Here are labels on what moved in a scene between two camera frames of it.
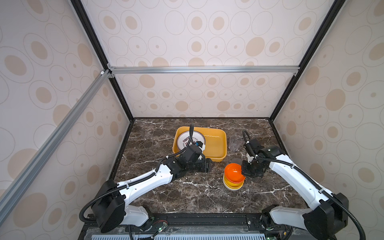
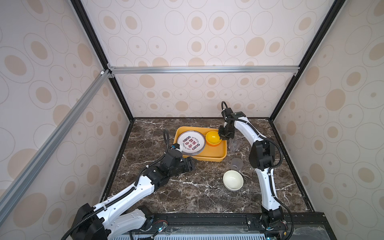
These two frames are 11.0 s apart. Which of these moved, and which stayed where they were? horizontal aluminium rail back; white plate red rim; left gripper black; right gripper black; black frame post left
Moved: right gripper black; left gripper black
Stayed: horizontal aluminium rail back; black frame post left; white plate red rim
